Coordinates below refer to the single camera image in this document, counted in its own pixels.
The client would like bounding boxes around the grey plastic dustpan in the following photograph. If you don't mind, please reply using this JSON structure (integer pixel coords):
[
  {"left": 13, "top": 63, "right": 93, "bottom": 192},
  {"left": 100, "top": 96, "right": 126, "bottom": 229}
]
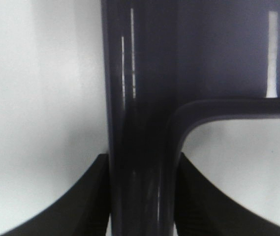
[{"left": 102, "top": 0, "right": 280, "bottom": 236}]

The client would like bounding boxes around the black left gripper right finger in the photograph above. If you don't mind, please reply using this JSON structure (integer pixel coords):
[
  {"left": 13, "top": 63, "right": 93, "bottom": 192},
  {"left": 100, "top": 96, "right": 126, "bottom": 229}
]
[{"left": 174, "top": 154, "right": 280, "bottom": 236}]

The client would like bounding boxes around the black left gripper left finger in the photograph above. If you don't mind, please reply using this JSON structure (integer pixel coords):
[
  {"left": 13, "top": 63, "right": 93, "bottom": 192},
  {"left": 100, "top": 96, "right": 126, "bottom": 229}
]
[{"left": 5, "top": 154, "right": 111, "bottom": 236}]

